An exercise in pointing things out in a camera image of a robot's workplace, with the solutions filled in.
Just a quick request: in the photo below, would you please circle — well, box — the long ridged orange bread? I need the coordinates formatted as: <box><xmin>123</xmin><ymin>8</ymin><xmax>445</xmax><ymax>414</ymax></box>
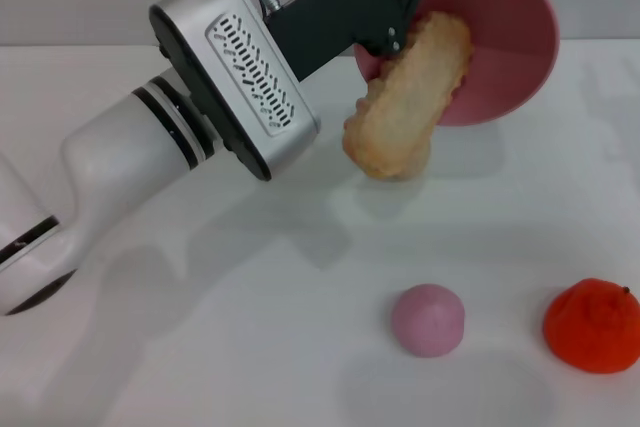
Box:
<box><xmin>342</xmin><ymin>10</ymin><xmax>474</xmax><ymax>182</ymax></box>

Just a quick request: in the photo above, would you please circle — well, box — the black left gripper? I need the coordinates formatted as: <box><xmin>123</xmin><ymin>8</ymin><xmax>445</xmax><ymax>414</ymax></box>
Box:
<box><xmin>264</xmin><ymin>0</ymin><xmax>442</xmax><ymax>82</ymax></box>

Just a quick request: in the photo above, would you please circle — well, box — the pink round bun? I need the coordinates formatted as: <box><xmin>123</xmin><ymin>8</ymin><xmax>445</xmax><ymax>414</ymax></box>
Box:
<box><xmin>390</xmin><ymin>283</ymin><xmax>466</xmax><ymax>359</ymax></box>

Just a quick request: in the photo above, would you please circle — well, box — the pink plastic bowl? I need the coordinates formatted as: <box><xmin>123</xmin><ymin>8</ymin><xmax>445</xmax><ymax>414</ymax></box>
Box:
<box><xmin>352</xmin><ymin>0</ymin><xmax>561</xmax><ymax>127</ymax></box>

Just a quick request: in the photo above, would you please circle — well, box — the orange-red persimmon bun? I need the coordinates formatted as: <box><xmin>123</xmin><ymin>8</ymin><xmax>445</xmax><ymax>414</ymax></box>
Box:
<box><xmin>543</xmin><ymin>277</ymin><xmax>640</xmax><ymax>375</ymax></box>

